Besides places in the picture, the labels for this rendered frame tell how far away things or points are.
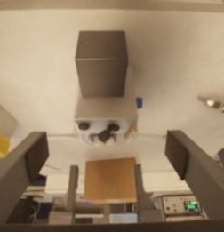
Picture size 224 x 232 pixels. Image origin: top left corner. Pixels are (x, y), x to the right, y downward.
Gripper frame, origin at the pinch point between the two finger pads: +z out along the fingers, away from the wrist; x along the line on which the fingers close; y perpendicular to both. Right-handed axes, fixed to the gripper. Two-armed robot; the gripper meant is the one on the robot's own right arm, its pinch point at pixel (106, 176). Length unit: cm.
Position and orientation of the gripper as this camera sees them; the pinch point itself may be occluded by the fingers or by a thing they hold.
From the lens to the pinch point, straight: 34.3
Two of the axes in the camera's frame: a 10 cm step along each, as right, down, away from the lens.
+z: -0.2, -8.4, 5.4
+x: -10.0, 0.1, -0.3
